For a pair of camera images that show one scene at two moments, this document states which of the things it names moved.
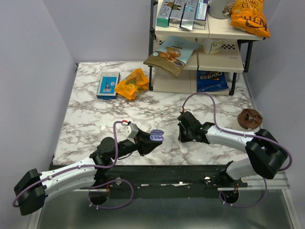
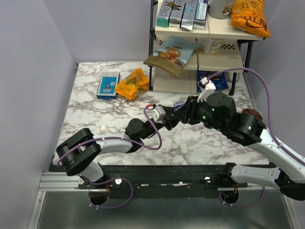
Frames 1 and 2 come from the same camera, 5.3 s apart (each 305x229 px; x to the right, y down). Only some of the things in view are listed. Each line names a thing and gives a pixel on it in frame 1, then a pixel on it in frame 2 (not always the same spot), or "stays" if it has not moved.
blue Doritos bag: [208, 81] stays
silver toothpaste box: [177, 13] stays
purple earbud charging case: [157, 135] → [178, 105]
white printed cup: [220, 9] stays
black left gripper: [144, 144] → [170, 121]
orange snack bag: [133, 83] stays
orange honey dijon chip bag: [249, 15] stays
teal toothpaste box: [164, 14] stays
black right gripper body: [185, 134] → [202, 115]
